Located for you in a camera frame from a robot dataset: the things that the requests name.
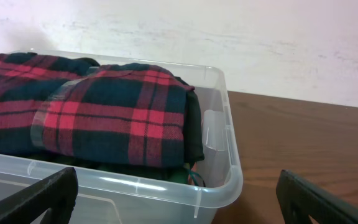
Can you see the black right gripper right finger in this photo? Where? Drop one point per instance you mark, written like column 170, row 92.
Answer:
column 301, row 201

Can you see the clear plastic storage bin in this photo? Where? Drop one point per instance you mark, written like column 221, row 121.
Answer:
column 112, row 195

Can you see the dark green shirt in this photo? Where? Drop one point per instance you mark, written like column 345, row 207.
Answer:
column 181, row 175

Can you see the red navy plaid shirt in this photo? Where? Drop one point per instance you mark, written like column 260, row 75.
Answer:
column 42, row 109

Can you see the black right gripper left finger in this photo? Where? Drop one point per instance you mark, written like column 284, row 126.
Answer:
column 54, row 197

